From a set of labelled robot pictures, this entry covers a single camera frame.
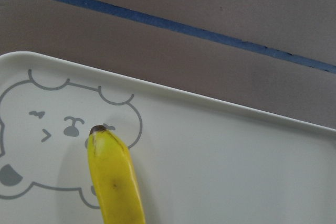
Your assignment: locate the white bear tray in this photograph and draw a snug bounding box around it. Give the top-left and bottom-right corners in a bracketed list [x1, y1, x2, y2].
[1, 52, 335, 223]

